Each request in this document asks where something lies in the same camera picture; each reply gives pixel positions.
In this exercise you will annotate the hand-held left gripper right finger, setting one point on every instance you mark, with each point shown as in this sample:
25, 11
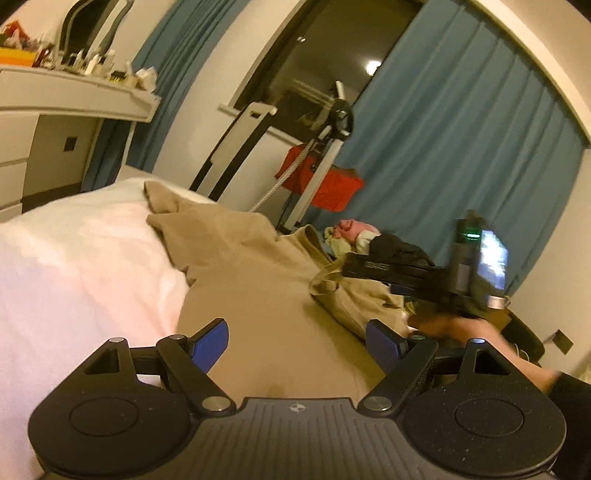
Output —
383, 344

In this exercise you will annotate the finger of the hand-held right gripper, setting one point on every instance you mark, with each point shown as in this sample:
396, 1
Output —
388, 266
408, 290

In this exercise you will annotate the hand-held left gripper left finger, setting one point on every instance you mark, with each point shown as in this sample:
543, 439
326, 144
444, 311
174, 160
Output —
210, 341

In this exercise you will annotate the tan garment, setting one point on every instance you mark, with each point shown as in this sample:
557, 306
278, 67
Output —
268, 300

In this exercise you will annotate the person's right forearm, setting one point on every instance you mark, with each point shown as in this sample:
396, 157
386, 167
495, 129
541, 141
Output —
526, 364

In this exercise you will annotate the person's right hand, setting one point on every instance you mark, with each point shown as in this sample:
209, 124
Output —
452, 328

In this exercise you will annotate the black garment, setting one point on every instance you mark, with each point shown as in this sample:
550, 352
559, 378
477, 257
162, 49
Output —
401, 247

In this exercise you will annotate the pink garment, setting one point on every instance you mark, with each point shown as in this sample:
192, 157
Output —
353, 229

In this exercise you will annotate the pale green garment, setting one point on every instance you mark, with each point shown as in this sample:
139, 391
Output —
337, 240

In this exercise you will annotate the black armchair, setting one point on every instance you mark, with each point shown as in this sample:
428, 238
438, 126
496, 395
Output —
521, 332

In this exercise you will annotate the red garment on hanger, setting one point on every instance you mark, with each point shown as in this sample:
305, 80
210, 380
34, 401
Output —
337, 184

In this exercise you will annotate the white bed duvet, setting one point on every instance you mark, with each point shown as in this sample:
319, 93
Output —
69, 286

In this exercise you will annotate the black and white chair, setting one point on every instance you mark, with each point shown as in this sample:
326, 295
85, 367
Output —
231, 152

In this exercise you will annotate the dark window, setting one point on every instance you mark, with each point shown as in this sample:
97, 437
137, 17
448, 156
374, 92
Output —
332, 46

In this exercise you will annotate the white dressing table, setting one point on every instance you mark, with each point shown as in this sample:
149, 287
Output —
51, 124

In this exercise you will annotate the tissue box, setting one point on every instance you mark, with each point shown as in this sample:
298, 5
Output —
144, 79

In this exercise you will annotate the narrow blue curtain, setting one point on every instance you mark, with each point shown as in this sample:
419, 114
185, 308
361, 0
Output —
180, 69

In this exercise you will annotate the row of cosmetic bottles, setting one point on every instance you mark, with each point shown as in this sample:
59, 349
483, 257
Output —
92, 62

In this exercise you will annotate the wavy black-framed mirror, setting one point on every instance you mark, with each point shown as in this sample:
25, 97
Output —
90, 23

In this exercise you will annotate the orange box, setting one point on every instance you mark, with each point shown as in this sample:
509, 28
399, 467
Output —
16, 56

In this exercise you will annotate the dark wall socket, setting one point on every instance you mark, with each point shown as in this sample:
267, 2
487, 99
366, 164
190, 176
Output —
563, 341

